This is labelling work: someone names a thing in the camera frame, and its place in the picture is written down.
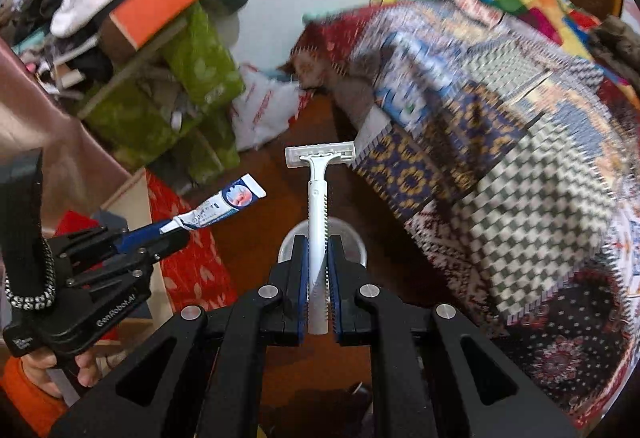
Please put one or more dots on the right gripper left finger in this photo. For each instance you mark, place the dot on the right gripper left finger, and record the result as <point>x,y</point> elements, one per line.
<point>200,373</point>

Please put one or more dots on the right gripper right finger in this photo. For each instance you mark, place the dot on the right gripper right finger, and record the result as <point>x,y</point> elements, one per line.
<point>434,374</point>

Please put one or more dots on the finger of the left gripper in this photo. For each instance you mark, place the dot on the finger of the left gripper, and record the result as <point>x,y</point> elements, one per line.
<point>104,241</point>
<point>99,272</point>

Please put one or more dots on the blue white toothpaste tube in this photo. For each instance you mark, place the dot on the blue white toothpaste tube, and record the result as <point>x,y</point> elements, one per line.
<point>228,201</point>

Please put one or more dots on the white disposable razor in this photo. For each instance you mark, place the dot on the white disposable razor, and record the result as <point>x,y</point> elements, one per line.
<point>318,157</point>

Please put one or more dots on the orange sleeve forearm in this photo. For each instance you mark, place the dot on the orange sleeve forearm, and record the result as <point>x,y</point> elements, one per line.
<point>36,408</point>

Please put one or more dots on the red floral box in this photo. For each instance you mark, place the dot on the red floral box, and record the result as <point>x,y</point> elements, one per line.
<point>195,275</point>

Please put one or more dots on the green patterned gift bag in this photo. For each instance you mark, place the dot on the green patterned gift bag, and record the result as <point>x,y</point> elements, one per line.
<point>170,103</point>

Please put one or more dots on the white plastic shopping bag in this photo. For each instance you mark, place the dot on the white plastic shopping bag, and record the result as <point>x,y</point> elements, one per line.
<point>269,105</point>

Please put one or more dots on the orange cardboard box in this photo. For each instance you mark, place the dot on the orange cardboard box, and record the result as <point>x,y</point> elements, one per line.
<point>133,23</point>

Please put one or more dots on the patchwork patterned bedspread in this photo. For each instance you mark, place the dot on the patchwork patterned bedspread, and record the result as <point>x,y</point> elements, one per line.
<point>509,166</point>

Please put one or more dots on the teal plastic toy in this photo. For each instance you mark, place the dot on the teal plastic toy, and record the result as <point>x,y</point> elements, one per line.
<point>313,17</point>

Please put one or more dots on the brown puffer jacket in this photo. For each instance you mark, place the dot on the brown puffer jacket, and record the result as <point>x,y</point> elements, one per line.
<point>616,44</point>

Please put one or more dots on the colourful block blanket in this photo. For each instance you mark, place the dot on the colourful block blanket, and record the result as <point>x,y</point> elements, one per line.
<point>561,21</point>

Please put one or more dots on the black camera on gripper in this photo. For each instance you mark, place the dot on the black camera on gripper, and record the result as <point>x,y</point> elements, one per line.
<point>26,255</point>

